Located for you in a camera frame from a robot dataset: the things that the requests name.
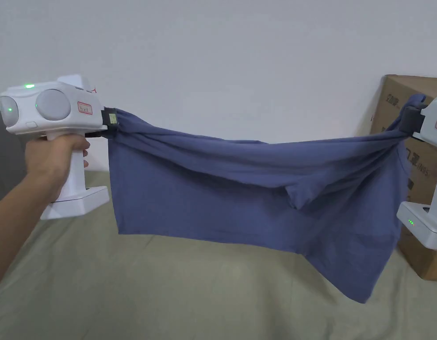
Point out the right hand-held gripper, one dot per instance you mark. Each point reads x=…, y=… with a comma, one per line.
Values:
x=434, y=124

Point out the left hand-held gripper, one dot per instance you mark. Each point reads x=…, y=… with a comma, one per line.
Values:
x=62, y=117

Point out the dark blue shirt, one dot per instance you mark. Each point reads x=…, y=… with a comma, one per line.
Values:
x=239, y=184

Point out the person's left forearm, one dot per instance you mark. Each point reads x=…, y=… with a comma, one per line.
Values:
x=13, y=233

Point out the person's left hand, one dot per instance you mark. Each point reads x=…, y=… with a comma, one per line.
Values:
x=52, y=156

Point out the brown cardboard carton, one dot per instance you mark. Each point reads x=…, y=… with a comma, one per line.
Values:
x=392, y=102

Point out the bed with beige sheet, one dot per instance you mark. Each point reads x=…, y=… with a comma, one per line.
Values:
x=133, y=290

